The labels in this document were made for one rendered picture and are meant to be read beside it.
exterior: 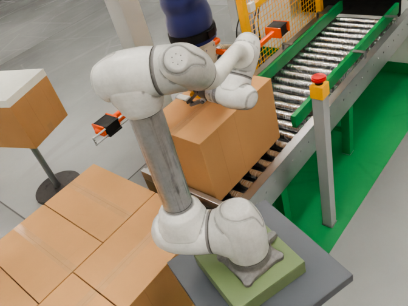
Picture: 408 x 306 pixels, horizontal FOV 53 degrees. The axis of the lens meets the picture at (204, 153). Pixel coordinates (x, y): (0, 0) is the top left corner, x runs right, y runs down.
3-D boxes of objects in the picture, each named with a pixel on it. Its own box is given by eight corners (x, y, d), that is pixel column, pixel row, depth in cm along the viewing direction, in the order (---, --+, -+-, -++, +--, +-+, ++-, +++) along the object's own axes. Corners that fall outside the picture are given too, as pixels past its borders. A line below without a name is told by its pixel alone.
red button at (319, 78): (316, 78, 196) (315, 71, 194) (329, 81, 192) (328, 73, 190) (308, 85, 193) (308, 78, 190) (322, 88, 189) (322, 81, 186)
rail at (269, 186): (404, 31, 330) (406, 8, 318) (411, 31, 326) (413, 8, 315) (239, 231, 213) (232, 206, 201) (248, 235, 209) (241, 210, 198)
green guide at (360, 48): (394, 13, 326) (395, 1, 320) (408, 13, 319) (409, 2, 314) (291, 127, 245) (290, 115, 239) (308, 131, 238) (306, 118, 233)
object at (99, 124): (110, 122, 172) (105, 112, 169) (121, 125, 168) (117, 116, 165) (95, 133, 168) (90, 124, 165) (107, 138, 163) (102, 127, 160)
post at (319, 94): (326, 217, 257) (316, 78, 196) (337, 220, 253) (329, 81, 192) (322, 224, 254) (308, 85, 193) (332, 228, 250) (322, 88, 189)
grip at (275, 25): (274, 29, 203) (273, 19, 200) (289, 30, 198) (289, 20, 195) (265, 37, 199) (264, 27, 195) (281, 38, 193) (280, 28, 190)
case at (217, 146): (227, 122, 266) (214, 67, 241) (280, 136, 241) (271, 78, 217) (164, 180, 236) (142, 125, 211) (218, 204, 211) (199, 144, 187)
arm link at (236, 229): (268, 267, 138) (258, 224, 124) (216, 267, 143) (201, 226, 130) (271, 229, 150) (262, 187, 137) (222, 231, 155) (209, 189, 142)
